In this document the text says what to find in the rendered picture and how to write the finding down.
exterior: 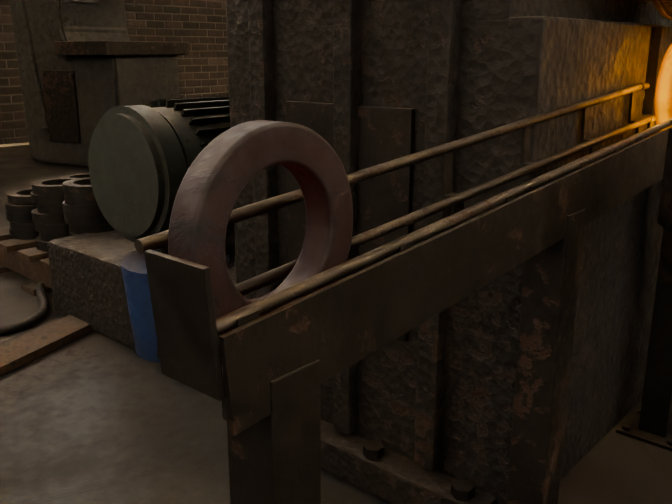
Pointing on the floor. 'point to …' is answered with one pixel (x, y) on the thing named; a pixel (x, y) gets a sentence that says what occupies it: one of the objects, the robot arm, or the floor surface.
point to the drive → (132, 202)
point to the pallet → (46, 224)
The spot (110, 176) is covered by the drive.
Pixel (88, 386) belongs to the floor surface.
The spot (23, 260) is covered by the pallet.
